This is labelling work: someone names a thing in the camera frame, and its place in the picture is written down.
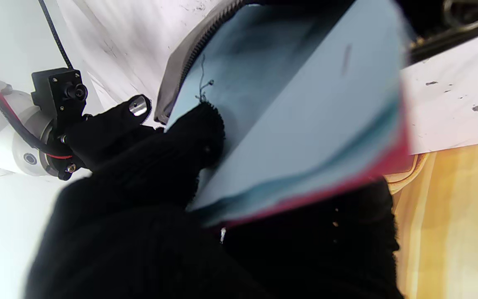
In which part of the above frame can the beige cushioned armrest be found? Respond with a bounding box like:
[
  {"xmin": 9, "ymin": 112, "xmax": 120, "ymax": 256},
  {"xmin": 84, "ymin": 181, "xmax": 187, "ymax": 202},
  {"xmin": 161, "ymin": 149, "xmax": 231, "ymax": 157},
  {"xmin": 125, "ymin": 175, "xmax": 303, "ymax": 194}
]
[{"xmin": 383, "ymin": 153, "xmax": 431, "ymax": 195}]

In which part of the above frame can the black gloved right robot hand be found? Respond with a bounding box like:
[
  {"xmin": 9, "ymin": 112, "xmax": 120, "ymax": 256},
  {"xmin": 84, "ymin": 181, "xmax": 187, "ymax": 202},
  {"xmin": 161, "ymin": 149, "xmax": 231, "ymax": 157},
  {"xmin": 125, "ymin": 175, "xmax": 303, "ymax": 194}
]
[{"xmin": 64, "ymin": 95, "xmax": 165, "ymax": 172}]

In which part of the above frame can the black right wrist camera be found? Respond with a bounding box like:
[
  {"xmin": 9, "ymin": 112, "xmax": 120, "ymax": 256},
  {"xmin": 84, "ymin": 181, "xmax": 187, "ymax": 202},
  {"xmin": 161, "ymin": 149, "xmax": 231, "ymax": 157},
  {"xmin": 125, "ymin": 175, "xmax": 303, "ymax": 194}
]
[{"xmin": 30, "ymin": 68, "xmax": 89, "ymax": 127}]

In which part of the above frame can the red black right arm cable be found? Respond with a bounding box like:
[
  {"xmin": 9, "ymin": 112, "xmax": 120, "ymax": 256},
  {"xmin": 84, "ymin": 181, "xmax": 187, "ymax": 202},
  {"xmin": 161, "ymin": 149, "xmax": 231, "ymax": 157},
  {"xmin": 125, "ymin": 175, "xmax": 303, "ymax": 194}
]
[{"xmin": 0, "ymin": 0, "xmax": 75, "ymax": 161}]

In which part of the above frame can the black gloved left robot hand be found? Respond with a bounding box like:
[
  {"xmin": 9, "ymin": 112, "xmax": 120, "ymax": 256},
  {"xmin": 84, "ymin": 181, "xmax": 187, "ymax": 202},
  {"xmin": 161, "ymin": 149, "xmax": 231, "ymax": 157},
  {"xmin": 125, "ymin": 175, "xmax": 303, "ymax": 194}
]
[{"xmin": 24, "ymin": 102, "xmax": 404, "ymax": 299}]

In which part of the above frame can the grey felt storage pouch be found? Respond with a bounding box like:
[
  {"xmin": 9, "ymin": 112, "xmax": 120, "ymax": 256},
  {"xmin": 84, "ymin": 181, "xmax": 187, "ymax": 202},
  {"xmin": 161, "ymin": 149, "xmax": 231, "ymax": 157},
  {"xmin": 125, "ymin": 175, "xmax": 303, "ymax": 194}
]
[{"xmin": 154, "ymin": 0, "xmax": 478, "ymax": 125}]

